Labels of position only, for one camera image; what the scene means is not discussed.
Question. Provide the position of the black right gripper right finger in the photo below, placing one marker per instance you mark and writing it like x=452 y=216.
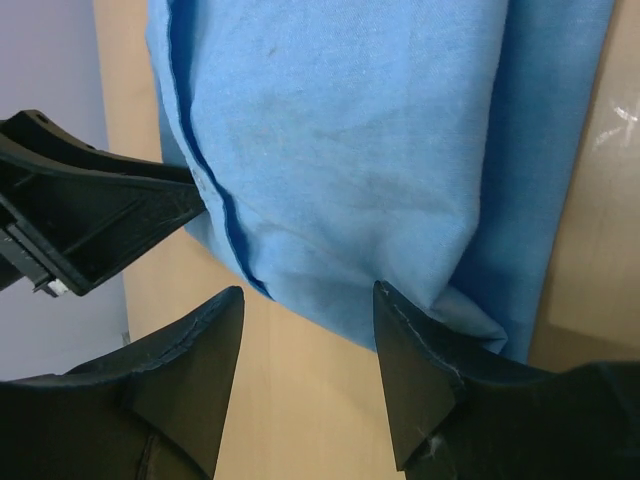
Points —
x=458 y=411

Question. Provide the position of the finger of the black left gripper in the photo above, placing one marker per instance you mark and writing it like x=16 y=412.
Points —
x=73 y=216

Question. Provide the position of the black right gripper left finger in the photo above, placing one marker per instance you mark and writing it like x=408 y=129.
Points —
x=153 y=409

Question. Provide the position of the light blue long sleeve shirt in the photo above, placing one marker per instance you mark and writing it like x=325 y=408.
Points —
x=335 y=144

